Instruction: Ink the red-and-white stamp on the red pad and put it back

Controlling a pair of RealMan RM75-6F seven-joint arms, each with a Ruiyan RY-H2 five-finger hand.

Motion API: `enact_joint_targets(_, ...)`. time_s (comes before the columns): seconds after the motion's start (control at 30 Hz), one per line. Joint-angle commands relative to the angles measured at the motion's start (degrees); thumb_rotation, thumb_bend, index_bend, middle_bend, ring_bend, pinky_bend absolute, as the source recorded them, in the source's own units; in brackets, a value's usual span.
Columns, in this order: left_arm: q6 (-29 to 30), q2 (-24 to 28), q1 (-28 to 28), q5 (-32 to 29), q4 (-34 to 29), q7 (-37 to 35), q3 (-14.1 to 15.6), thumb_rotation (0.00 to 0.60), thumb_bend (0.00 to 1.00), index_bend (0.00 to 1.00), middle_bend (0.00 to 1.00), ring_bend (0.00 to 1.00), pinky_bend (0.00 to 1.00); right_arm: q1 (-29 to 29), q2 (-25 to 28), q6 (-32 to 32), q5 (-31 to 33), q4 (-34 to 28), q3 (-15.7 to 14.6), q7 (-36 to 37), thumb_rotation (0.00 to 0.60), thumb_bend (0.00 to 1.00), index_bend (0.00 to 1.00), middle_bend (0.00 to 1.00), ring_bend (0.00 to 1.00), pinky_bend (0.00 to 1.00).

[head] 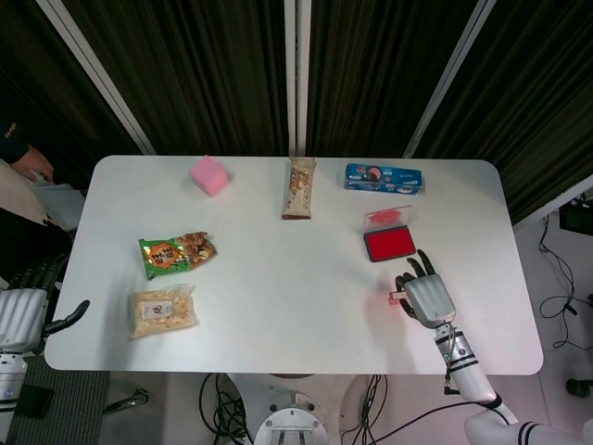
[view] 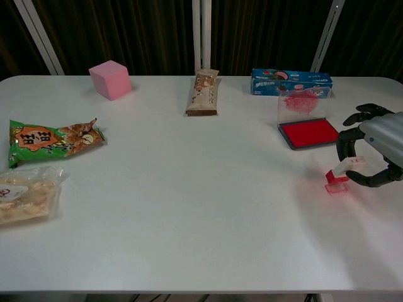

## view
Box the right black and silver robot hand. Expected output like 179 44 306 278
336 103 403 188

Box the red and white stamp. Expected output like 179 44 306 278
327 155 366 185

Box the red ink pad, clear lid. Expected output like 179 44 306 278
276 88 341 151

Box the blue Oreo cookie box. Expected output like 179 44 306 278
251 68 334 97

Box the beige snack bar packet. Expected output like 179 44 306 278
184 68 220 117

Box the dark pleated curtain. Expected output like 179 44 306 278
0 0 403 82

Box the pink foam cube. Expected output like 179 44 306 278
88 60 133 101

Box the green and orange snack bag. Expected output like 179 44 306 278
8 118 106 169

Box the clear bag of beige snacks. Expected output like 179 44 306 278
0 165 70 226

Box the white slanted frame pole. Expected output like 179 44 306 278
13 0 65 76
310 0 344 72

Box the white upright frame pole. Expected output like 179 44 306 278
191 0 212 72

